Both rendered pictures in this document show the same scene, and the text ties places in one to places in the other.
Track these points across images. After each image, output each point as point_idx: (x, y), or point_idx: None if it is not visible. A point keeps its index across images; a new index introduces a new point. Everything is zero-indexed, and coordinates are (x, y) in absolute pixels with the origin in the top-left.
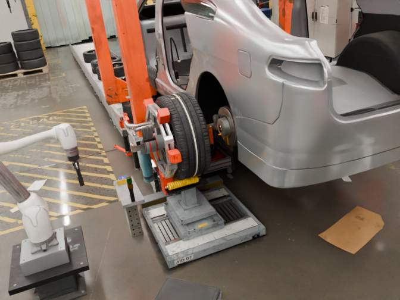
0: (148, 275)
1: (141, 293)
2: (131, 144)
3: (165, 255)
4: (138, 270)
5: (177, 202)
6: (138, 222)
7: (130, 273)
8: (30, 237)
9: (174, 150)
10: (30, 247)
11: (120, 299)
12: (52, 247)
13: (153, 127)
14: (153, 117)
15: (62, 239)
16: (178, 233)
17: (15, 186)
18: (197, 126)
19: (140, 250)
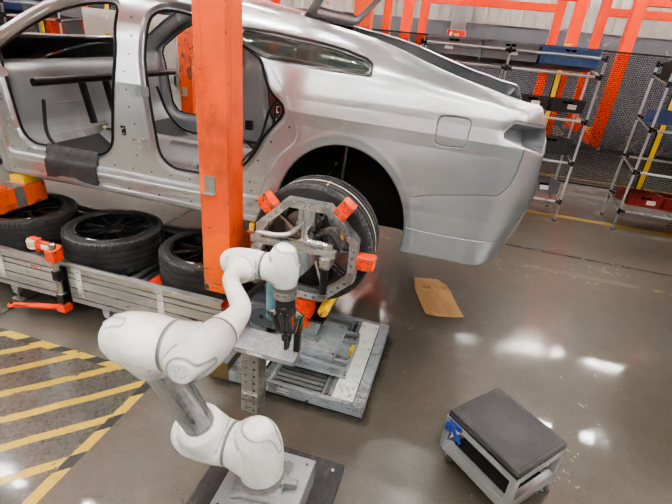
0: (350, 442)
1: (375, 464)
2: (323, 259)
3: (348, 404)
4: (330, 445)
5: (292, 336)
6: (264, 387)
7: (327, 455)
8: (269, 478)
9: (364, 255)
10: (252, 503)
11: (364, 489)
12: (290, 474)
13: (313, 230)
14: (314, 215)
15: (285, 454)
16: (317, 375)
17: (203, 401)
18: (372, 217)
19: (295, 422)
